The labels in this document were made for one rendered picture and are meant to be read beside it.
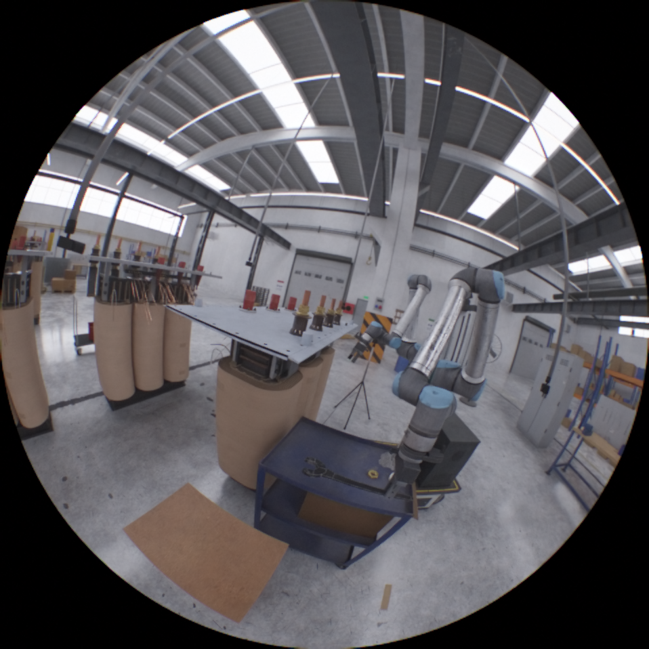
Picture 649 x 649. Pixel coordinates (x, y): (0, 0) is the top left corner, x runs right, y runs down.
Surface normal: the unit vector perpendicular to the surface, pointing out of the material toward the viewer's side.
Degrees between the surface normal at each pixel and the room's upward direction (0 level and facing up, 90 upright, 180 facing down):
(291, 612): 0
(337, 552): 0
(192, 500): 0
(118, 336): 90
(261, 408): 90
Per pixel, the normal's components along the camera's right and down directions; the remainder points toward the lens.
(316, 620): 0.24, -0.96
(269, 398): 0.34, 0.21
